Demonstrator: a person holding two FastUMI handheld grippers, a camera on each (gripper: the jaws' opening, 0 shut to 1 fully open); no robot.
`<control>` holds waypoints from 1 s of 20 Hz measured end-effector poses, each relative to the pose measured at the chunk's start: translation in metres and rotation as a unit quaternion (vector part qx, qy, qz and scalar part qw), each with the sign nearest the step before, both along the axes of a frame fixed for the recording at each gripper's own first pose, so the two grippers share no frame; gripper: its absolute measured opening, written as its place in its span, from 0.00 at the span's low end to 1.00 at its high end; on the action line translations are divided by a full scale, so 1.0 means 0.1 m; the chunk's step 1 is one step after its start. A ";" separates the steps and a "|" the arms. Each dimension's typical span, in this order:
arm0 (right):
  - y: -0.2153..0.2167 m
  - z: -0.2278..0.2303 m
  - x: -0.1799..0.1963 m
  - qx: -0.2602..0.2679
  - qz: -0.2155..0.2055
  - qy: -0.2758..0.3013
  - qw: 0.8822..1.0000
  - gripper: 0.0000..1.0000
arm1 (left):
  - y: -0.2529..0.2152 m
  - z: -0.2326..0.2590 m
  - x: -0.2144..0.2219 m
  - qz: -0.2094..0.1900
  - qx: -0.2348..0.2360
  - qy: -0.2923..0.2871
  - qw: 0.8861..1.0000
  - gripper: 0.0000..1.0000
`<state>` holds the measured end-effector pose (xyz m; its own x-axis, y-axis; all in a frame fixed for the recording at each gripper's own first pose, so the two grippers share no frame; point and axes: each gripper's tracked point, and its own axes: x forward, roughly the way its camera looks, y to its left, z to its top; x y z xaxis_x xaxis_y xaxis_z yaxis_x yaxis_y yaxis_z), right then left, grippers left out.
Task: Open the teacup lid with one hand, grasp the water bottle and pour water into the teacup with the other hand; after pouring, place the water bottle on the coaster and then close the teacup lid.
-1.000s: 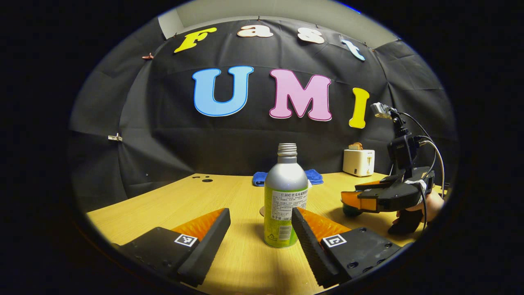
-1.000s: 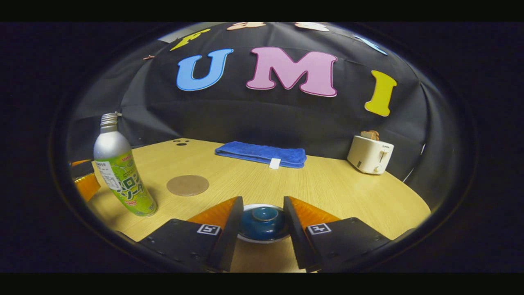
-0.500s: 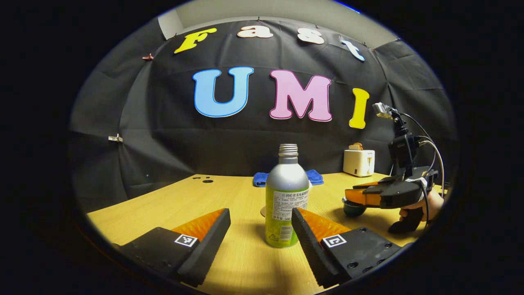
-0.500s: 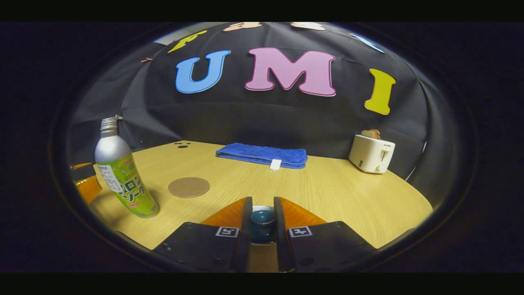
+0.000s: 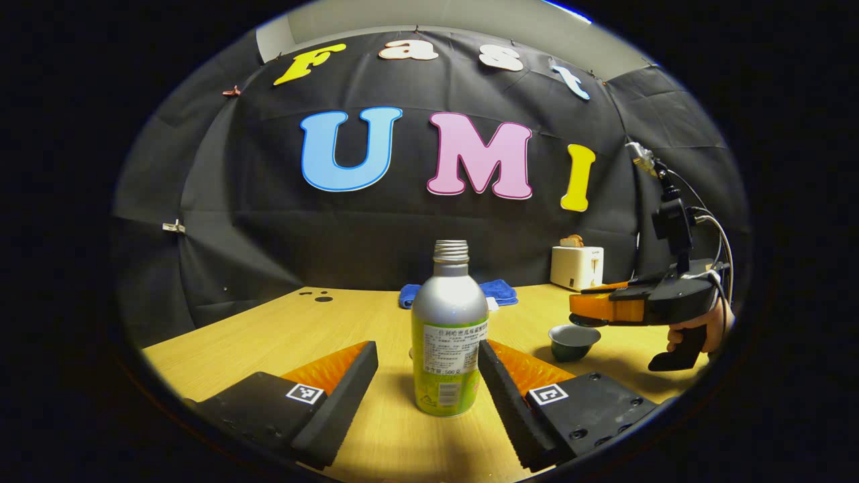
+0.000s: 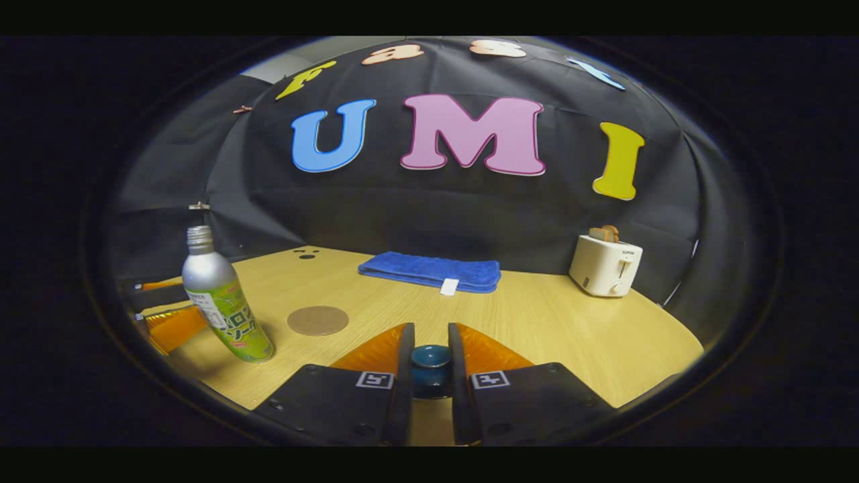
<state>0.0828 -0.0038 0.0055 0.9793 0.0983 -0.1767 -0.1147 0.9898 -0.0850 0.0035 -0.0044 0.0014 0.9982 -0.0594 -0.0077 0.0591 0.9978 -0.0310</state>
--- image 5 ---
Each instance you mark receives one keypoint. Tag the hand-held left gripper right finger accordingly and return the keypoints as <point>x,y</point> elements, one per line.
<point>513,409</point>

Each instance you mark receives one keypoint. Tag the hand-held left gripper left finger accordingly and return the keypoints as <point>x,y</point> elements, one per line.
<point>335,402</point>

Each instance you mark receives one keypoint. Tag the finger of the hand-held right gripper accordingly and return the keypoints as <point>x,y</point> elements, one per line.
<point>617,310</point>
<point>617,289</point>

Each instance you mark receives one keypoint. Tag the teal teacup lid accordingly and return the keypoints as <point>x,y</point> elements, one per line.
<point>590,320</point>

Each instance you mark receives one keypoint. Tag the teal white teacup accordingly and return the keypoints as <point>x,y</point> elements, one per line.
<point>574,342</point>

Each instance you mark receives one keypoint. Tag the silver green water bottle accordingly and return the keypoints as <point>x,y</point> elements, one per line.
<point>448,322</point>

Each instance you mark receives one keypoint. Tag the white toaster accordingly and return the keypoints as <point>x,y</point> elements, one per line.
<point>576,268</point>

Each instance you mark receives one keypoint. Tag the brown toast slice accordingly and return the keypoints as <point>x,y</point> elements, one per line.
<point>572,241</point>

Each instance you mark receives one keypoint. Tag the folded blue towel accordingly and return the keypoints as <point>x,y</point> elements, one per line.
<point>500,292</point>

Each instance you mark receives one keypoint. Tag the white backdrop clip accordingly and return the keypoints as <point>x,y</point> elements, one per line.
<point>174,227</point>

